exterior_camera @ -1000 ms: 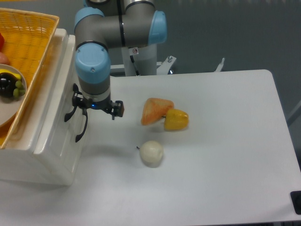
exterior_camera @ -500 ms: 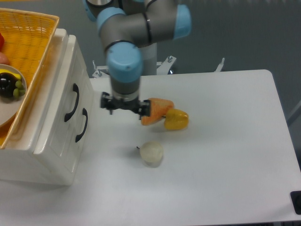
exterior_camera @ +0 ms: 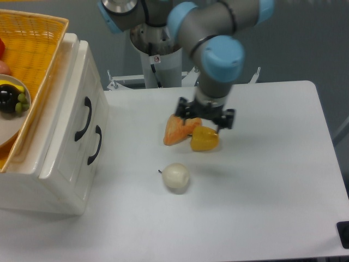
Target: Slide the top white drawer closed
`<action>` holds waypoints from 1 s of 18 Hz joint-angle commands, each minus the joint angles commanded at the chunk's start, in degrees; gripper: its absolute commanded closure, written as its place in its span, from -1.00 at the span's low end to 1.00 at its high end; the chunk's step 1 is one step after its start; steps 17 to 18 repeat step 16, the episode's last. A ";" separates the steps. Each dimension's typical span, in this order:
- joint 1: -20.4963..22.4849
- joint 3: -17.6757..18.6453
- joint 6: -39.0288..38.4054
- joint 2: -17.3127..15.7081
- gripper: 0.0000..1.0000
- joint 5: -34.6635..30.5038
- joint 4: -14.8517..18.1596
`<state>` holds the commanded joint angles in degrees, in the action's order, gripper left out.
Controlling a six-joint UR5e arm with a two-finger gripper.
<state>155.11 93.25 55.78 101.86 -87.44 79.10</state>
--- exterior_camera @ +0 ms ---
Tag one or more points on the white drawer cabinet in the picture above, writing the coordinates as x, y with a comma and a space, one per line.
20, 185

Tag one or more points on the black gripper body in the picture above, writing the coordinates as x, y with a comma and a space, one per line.
207, 112

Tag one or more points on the white pear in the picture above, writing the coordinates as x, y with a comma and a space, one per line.
175, 177

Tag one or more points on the yellow bell pepper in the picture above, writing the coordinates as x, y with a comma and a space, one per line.
204, 139

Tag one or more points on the yellow woven basket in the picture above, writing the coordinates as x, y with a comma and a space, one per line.
32, 42

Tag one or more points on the black mangosteen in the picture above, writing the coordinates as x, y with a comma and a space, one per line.
13, 101

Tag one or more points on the pink peach fruit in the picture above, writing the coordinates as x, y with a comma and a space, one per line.
4, 68

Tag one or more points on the red fruit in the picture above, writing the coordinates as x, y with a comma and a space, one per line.
2, 48

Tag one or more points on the yellow fruit on plate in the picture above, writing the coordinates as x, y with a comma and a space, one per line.
19, 88

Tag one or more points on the white drawer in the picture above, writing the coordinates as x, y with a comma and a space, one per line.
84, 90
70, 188

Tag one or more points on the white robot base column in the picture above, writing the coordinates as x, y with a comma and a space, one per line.
161, 57

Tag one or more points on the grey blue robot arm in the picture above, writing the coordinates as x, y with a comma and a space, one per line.
205, 34

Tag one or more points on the black corner object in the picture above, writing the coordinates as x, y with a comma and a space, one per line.
343, 230

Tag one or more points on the orange wax apple fruit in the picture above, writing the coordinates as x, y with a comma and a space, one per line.
178, 130

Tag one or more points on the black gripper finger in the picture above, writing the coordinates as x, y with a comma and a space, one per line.
225, 120
183, 109

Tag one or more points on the white plate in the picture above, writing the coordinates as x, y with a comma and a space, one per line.
12, 123

